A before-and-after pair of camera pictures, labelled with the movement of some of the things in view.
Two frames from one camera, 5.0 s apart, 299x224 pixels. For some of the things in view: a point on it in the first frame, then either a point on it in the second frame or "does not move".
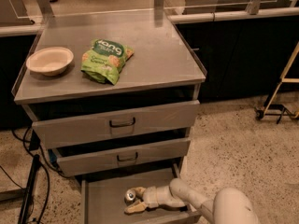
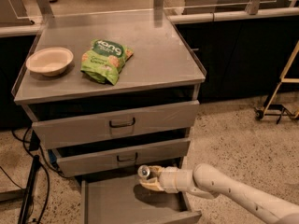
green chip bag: [105, 59] does not move
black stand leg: [30, 189] does not move
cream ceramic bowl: [49, 61] does not move
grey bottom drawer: [103, 200] does not move
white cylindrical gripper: [154, 197] → [169, 179]
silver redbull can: [130, 196] → [143, 171]
